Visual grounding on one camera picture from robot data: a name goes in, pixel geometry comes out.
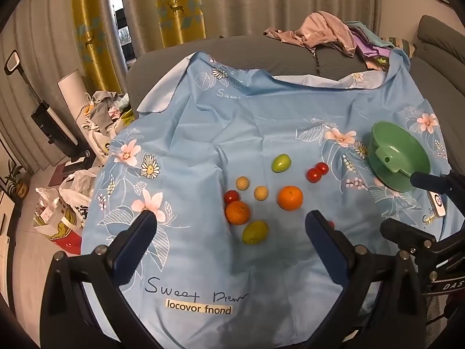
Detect red shopping bag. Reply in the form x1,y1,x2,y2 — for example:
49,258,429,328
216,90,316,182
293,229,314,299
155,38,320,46
34,214,83,255

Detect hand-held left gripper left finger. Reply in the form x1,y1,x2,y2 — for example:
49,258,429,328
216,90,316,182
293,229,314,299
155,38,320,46
39,209,171,349

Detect pink garment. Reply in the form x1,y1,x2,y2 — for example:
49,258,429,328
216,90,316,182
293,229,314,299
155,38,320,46
263,12,358,59

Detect striped pillow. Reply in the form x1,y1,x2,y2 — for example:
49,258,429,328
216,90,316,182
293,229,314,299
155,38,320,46
380,36,416,59

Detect blue floral cloth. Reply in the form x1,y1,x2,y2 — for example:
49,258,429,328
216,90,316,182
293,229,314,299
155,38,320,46
81,49,465,349

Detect pile of clothes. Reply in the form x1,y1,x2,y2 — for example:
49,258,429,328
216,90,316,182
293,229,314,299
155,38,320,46
78,91,137,161

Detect white cabinet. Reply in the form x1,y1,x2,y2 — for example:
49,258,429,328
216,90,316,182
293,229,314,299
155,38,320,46
0,189,17,262

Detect white portable device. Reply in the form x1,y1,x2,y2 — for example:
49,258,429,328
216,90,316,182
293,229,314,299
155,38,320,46
427,190,448,219

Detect white plastic bags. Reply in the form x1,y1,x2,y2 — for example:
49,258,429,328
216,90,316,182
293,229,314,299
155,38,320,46
34,169,99,233

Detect orange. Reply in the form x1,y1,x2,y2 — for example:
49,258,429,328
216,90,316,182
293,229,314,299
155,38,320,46
278,185,304,211
225,201,251,225

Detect green plastic bowl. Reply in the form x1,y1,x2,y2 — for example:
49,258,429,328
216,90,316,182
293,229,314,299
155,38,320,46
365,121,431,193

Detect yellow-green fruit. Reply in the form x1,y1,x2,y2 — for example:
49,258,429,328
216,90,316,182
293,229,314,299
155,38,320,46
242,220,270,245
272,154,292,174

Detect potted plant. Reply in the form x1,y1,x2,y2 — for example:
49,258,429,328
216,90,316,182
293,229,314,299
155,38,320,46
2,163,31,200

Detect yellow patterned curtain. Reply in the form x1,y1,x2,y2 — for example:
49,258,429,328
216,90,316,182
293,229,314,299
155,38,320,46
71,0,126,97
153,0,208,49

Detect purple garment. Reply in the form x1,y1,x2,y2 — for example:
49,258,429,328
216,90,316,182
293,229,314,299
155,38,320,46
350,34,395,59

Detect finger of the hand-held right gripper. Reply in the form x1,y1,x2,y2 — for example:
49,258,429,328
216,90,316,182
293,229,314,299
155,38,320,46
380,218,437,250
410,170,465,199

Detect grey curtain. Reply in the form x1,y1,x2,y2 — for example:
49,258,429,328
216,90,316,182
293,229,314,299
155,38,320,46
120,0,382,59
0,0,88,175

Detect white roll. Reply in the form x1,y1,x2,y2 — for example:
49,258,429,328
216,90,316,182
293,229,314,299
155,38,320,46
57,69,91,117

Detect black upright vacuum cleaner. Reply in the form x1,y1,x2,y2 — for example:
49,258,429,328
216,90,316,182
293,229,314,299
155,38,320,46
4,51,78,153

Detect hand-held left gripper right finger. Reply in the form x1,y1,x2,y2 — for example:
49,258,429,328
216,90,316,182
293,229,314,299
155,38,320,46
304,209,428,349

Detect grey sofa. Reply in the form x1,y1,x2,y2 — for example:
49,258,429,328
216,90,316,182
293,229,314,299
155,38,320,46
125,15,465,124

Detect teal garment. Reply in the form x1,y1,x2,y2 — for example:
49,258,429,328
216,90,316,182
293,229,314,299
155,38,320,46
343,21,386,44

